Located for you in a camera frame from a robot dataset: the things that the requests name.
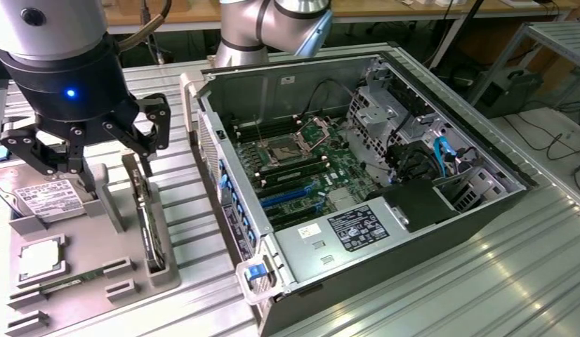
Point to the metal disk bay cage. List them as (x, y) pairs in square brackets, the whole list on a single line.
[(378, 119)]

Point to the black device on floor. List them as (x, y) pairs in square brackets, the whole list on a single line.
[(509, 91)]

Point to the CPU socket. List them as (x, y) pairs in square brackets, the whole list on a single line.
[(286, 151)]

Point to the grey power supply with label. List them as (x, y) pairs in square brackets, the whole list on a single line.
[(326, 252)]

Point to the silver chipset heatsink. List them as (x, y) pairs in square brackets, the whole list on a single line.
[(344, 197)]

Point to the wooden desk with white frame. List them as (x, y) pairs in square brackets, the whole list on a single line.
[(364, 8)]

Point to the open PC case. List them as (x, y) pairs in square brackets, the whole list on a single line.
[(410, 267)]

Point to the black expansion slot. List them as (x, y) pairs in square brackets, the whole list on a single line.
[(292, 211)]

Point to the installed black RAM stick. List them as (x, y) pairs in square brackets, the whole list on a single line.
[(293, 172)]

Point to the black plastic air shroud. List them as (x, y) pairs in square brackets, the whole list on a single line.
[(416, 207)]

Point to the metal slat shelf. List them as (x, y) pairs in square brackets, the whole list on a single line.
[(556, 38)]

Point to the green motherboard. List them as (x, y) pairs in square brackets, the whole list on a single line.
[(338, 172)]

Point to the graphics card with metal bracket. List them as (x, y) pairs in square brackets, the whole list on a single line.
[(146, 217)]

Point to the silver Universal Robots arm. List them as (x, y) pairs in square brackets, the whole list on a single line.
[(45, 24)]

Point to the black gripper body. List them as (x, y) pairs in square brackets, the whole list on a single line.
[(69, 80)]

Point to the thin metal locking lever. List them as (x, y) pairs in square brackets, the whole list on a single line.
[(260, 130)]

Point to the blue case latch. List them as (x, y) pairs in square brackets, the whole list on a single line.
[(253, 272)]

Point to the green RAM stick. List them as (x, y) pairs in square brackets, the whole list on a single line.
[(70, 281)]

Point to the hard disk with white label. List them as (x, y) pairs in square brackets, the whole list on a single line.
[(41, 200)]

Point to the black RAM slot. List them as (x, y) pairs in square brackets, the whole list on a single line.
[(265, 128)]

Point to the grey parts rack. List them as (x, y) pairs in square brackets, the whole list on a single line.
[(92, 252)]

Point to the metal socket cover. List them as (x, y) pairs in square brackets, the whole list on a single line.
[(314, 128)]

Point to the blue expansion slot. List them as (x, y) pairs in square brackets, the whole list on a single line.
[(286, 197)]

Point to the CPU chip with silver lid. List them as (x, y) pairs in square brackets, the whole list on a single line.
[(40, 258)]

